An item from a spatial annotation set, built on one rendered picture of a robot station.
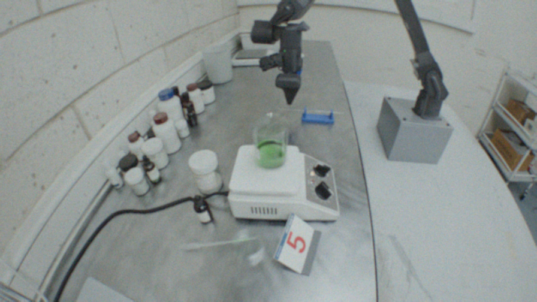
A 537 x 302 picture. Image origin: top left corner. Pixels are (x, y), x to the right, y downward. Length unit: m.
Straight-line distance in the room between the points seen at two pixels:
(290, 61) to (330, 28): 1.20
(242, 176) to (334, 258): 0.22
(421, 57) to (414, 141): 0.20
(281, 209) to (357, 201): 0.17
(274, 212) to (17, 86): 0.58
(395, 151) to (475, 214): 0.26
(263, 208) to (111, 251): 0.33
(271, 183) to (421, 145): 0.39
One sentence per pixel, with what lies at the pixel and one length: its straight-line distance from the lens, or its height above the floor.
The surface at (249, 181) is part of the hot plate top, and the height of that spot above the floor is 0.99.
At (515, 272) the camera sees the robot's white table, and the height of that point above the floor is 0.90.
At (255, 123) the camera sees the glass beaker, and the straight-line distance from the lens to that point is 0.39.
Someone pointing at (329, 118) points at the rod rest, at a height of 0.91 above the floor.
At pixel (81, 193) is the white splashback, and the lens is 0.61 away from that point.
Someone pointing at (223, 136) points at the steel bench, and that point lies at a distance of 0.65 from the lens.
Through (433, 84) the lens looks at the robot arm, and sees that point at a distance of 0.56.
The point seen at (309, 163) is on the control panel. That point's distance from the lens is 0.46.
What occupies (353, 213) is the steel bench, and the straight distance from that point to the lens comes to 0.47.
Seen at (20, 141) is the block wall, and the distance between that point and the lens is 0.57.
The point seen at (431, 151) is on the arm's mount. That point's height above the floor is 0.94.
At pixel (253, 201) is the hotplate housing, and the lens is 0.39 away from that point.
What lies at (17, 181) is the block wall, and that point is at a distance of 0.57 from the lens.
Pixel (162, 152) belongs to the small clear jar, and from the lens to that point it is 0.59.
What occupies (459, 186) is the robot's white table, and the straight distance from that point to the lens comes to 0.66.
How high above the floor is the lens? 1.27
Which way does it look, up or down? 40 degrees down
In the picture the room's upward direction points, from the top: 4 degrees counter-clockwise
